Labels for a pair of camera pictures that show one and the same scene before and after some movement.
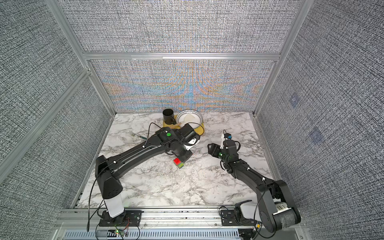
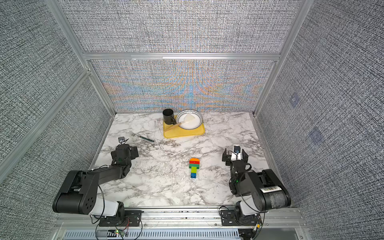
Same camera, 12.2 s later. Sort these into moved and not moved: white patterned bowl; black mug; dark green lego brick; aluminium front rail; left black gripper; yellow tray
Moved: dark green lego brick; left black gripper
Not moved: yellow tray; aluminium front rail; black mug; white patterned bowl
